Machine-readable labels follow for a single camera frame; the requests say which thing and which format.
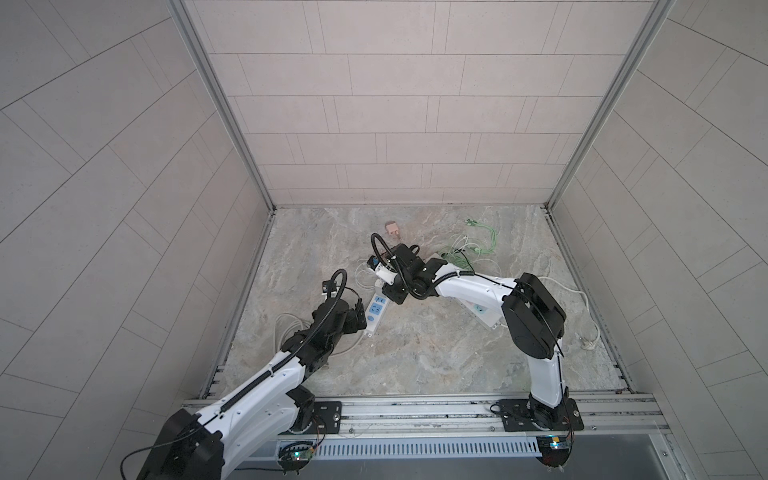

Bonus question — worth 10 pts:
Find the pink charger adapter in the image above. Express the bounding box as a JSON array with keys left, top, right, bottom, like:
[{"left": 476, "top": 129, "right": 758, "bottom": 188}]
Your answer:
[{"left": 385, "top": 221, "right": 400, "bottom": 239}]

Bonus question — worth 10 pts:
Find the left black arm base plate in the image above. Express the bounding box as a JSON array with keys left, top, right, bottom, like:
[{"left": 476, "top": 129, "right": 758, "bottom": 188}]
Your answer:
[{"left": 287, "top": 401, "right": 343, "bottom": 435}]

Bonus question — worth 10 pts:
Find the white power strip cord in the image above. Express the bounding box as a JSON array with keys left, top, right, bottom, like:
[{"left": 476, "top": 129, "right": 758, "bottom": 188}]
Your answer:
[{"left": 536, "top": 275, "right": 601, "bottom": 352}]

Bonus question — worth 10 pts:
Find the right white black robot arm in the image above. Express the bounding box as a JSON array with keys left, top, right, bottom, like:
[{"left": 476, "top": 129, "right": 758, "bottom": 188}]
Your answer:
[{"left": 370, "top": 233, "right": 574, "bottom": 430}]

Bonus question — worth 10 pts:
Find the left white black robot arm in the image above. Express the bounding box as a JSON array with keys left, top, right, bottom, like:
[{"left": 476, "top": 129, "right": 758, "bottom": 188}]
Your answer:
[{"left": 127, "top": 269, "right": 366, "bottom": 479}]

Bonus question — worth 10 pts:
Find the left green circuit board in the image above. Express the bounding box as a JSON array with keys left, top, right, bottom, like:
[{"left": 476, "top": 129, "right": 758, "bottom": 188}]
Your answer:
[{"left": 277, "top": 441, "right": 316, "bottom": 473}]

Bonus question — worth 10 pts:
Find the white multicolour socket power strip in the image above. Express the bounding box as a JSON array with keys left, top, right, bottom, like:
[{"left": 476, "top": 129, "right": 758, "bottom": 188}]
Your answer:
[{"left": 471, "top": 304, "right": 503, "bottom": 330}]

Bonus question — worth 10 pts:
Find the right green circuit board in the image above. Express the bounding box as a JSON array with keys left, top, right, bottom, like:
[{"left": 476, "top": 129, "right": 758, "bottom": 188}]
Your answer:
[{"left": 536, "top": 436, "right": 572, "bottom": 468}]

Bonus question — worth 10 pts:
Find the green circuit board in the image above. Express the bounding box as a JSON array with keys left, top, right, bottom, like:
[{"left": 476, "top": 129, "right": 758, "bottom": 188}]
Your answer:
[
  {"left": 536, "top": 436, "right": 572, "bottom": 468},
  {"left": 277, "top": 441, "right": 316, "bottom": 473}
]

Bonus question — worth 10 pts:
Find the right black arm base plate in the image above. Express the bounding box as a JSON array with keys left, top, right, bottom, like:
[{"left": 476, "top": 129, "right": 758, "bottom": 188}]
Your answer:
[{"left": 490, "top": 397, "right": 584, "bottom": 432}]

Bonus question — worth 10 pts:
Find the green charging cable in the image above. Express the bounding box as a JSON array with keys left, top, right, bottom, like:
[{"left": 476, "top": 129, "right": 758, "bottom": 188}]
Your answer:
[{"left": 440, "top": 218, "right": 500, "bottom": 271}]

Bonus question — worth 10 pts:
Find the aluminium mounting rail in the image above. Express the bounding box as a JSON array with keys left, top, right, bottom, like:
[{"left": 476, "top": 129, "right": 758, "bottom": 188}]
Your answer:
[{"left": 179, "top": 392, "right": 670, "bottom": 445}]

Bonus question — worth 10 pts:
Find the white blue socket power strip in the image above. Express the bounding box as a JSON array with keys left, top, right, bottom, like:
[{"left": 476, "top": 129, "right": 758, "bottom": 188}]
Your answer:
[{"left": 365, "top": 291, "right": 390, "bottom": 337}]

